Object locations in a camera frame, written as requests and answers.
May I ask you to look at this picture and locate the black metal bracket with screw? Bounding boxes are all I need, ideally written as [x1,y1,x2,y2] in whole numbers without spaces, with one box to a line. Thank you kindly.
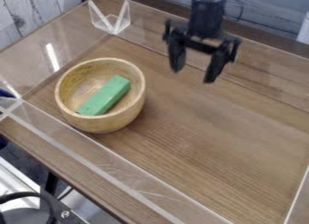
[41,191,90,224]

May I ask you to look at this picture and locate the light wooden bowl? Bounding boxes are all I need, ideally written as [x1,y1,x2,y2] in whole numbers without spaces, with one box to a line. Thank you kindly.
[55,58,146,134]

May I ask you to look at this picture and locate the clear acrylic enclosure wall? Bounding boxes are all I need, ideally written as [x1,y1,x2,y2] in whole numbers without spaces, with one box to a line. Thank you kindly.
[0,0,309,224]

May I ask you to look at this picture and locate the black table leg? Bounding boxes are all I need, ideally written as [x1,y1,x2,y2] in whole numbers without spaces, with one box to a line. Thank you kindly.
[45,173,59,196]

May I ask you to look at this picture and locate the blue object at left edge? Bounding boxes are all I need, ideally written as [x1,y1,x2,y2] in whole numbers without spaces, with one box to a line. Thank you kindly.
[0,89,15,98]

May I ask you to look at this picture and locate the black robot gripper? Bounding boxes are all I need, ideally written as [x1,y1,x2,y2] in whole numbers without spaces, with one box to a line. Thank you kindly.
[164,0,241,84]

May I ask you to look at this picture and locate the black cable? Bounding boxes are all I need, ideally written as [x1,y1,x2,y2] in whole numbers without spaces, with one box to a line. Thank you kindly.
[0,191,58,224]

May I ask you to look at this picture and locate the green rectangular block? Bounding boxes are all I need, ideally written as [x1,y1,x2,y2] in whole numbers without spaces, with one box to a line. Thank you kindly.
[77,75,130,116]

